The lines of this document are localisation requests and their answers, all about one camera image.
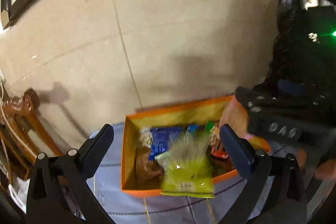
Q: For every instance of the brown paper snack packet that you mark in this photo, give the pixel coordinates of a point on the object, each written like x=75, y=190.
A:
x=148, y=173

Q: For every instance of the carved wooden furniture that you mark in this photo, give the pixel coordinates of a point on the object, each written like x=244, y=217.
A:
x=22, y=135

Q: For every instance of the red snack packet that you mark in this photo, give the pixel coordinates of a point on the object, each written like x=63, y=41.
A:
x=221, y=155

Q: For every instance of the green yellow snack bag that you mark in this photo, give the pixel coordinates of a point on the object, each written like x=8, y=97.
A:
x=186, y=167

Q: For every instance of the orange cardboard snack box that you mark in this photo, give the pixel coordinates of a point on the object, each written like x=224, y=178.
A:
x=197, y=112

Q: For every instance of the blue snack packet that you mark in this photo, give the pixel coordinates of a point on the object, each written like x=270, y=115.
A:
x=161, y=139

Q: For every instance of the blue cloth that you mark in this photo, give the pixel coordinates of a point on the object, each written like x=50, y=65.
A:
x=124, y=208

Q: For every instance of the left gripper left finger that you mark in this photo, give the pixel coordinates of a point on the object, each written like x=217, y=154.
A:
x=45, y=200

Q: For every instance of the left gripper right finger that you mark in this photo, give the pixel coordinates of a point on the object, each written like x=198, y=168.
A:
x=286, y=202

